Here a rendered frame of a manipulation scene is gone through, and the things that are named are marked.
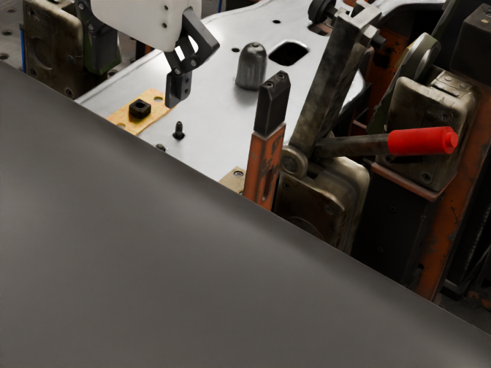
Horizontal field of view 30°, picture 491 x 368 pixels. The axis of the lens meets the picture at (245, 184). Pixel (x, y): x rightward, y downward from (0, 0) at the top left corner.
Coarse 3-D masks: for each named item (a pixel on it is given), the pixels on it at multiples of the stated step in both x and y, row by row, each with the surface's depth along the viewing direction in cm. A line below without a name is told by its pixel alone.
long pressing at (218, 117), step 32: (288, 0) 113; (384, 0) 116; (416, 0) 116; (224, 32) 106; (256, 32) 107; (288, 32) 108; (160, 64) 100; (224, 64) 102; (96, 96) 95; (128, 96) 95; (192, 96) 97; (224, 96) 97; (256, 96) 98; (352, 96) 99; (160, 128) 92; (192, 128) 93; (224, 128) 93; (288, 128) 94; (192, 160) 89; (224, 160) 89
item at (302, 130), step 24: (336, 0) 73; (360, 0) 72; (336, 24) 71; (360, 24) 70; (336, 48) 72; (360, 48) 73; (336, 72) 73; (312, 96) 76; (336, 96) 76; (312, 120) 78; (288, 144) 81; (312, 144) 79
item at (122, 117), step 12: (144, 96) 95; (156, 96) 95; (120, 108) 93; (132, 108) 92; (144, 108) 92; (156, 108) 94; (168, 108) 94; (120, 120) 92; (132, 120) 92; (144, 120) 92; (132, 132) 91
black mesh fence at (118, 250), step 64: (0, 64) 5; (0, 128) 5; (64, 128) 5; (0, 192) 5; (64, 192) 5; (128, 192) 5; (192, 192) 5; (0, 256) 4; (64, 256) 4; (128, 256) 4; (192, 256) 4; (256, 256) 4; (320, 256) 4; (0, 320) 4; (64, 320) 4; (128, 320) 4; (192, 320) 4; (256, 320) 4; (320, 320) 4; (384, 320) 4; (448, 320) 4
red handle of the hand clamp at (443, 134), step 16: (432, 128) 73; (448, 128) 72; (320, 144) 80; (336, 144) 79; (352, 144) 78; (368, 144) 77; (384, 144) 76; (400, 144) 74; (416, 144) 73; (432, 144) 72; (448, 144) 72
